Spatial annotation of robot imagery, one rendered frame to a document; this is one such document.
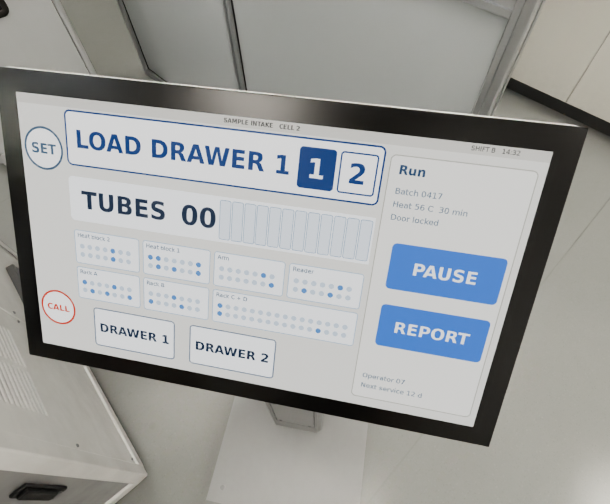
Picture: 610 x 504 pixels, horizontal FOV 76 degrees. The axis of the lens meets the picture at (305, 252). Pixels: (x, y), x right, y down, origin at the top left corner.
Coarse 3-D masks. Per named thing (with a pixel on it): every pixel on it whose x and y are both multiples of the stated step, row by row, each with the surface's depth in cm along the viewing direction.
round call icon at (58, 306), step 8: (40, 288) 43; (48, 288) 43; (40, 296) 43; (48, 296) 43; (56, 296) 43; (64, 296) 43; (72, 296) 42; (40, 304) 43; (48, 304) 43; (56, 304) 43; (64, 304) 43; (72, 304) 43; (48, 312) 44; (56, 312) 43; (64, 312) 43; (72, 312) 43; (48, 320) 44; (56, 320) 44; (64, 320) 43; (72, 320) 43
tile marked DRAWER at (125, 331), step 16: (96, 320) 43; (112, 320) 42; (128, 320) 42; (144, 320) 42; (160, 320) 41; (96, 336) 43; (112, 336) 43; (128, 336) 43; (144, 336) 42; (160, 336) 42; (144, 352) 43; (160, 352) 43
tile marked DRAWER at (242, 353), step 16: (192, 336) 41; (208, 336) 41; (224, 336) 41; (240, 336) 40; (256, 336) 40; (192, 352) 42; (208, 352) 42; (224, 352) 41; (240, 352) 41; (256, 352) 41; (272, 352) 40; (224, 368) 42; (240, 368) 42; (256, 368) 41; (272, 368) 41
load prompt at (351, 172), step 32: (96, 128) 36; (128, 128) 36; (160, 128) 36; (192, 128) 35; (224, 128) 35; (96, 160) 37; (128, 160) 37; (160, 160) 36; (192, 160) 36; (224, 160) 35; (256, 160) 35; (288, 160) 34; (320, 160) 34; (352, 160) 34; (384, 160) 33; (288, 192) 35; (320, 192) 35; (352, 192) 34
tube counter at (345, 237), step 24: (192, 216) 37; (216, 216) 37; (240, 216) 37; (264, 216) 36; (288, 216) 36; (312, 216) 36; (336, 216) 35; (360, 216) 35; (216, 240) 38; (240, 240) 37; (264, 240) 37; (288, 240) 37; (312, 240) 36; (336, 240) 36; (360, 240) 36
